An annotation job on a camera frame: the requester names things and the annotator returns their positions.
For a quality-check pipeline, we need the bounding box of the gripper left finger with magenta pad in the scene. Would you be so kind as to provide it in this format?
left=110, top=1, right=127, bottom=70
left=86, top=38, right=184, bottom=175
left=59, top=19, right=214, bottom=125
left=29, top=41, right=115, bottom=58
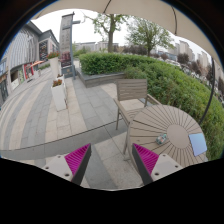
left=43, top=144, right=91, bottom=185

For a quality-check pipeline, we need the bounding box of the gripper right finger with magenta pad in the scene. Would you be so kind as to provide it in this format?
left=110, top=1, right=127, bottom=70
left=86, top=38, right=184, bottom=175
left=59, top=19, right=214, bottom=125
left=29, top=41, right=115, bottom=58
left=132, top=144, right=182, bottom=185

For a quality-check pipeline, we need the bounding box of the computer mouse with pattern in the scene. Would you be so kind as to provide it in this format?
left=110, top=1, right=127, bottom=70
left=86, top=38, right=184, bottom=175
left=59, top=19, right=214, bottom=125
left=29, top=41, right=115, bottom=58
left=156, top=134, right=167, bottom=145

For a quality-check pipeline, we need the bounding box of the light blue mouse pad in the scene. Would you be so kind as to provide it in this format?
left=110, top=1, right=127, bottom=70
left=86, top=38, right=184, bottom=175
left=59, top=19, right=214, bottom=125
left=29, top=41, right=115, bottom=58
left=189, top=133, right=207, bottom=156

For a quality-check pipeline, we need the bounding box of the round slatted wooden table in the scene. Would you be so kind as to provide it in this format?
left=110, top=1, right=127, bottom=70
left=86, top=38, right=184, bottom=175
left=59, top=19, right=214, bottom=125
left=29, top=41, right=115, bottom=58
left=128, top=105, right=207, bottom=167

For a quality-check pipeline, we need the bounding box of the wooden slatted outdoor chair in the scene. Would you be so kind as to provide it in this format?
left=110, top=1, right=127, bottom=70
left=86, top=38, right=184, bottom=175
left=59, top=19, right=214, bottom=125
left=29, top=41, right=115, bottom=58
left=112, top=78, right=163, bottom=131

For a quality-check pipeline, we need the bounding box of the tall white planter near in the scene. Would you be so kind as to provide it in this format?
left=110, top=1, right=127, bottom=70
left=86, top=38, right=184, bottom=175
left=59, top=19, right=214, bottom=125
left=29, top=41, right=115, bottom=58
left=51, top=79, right=67, bottom=111

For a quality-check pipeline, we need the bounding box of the tall white planter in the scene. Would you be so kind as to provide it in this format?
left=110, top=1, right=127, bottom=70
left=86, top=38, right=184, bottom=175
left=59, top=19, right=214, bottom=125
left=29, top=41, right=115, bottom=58
left=48, top=52, right=60, bottom=79
left=51, top=79, right=67, bottom=111

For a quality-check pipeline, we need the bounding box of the trimmed green hedge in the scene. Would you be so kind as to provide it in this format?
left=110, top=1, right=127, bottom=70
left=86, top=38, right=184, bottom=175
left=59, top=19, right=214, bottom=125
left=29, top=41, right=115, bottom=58
left=79, top=53, right=224, bottom=160

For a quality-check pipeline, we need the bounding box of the tall white planter far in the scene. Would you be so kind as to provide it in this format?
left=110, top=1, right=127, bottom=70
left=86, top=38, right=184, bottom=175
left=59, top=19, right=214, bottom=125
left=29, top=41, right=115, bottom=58
left=48, top=52, right=60, bottom=79

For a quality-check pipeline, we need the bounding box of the dark umbrella pole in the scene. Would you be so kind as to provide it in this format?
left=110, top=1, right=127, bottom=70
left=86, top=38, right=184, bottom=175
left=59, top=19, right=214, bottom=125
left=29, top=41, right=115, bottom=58
left=199, top=56, right=217, bottom=126

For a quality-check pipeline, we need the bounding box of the grey commercial building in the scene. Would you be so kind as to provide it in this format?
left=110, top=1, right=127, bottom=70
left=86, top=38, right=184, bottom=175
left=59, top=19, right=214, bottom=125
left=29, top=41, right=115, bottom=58
left=0, top=22, right=59, bottom=106

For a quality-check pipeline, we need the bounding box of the leafy green tree right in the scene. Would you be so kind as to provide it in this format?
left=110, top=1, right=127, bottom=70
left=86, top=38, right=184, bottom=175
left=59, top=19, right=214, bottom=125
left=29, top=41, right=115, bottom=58
left=126, top=17, right=174, bottom=55

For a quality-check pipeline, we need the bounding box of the tall grey sign pylon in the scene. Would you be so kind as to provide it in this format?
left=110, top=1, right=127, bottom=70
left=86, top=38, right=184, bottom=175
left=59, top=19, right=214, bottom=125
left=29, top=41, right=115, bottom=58
left=59, top=13, right=80, bottom=78

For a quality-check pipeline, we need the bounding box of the tree with thick trunk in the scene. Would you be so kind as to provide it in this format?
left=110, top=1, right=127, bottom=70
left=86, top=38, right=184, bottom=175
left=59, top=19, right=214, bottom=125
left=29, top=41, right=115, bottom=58
left=85, top=13, right=129, bottom=53

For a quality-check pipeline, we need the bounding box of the beige patio umbrella canopy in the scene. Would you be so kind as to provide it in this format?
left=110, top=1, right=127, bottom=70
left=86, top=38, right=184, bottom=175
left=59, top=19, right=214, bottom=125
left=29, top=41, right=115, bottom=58
left=32, top=0, right=224, bottom=69

